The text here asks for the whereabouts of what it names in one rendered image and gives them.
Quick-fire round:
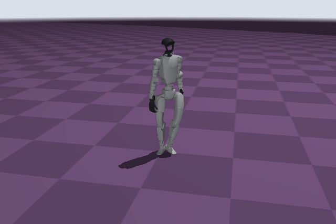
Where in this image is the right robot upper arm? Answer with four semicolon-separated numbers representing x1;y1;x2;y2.
152;58;162;83

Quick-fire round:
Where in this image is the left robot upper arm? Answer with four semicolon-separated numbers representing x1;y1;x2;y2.
177;55;183;78

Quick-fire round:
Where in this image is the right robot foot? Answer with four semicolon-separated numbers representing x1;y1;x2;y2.
156;146;165;155

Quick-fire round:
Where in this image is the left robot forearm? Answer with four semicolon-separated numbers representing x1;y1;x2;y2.
176;77;183;92

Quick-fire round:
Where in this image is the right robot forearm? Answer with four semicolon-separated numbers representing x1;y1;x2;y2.
149;77;156;99

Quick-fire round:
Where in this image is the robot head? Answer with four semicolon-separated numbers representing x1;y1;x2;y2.
161;38;175;57

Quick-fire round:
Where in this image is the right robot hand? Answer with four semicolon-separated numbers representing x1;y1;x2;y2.
149;95;157;113

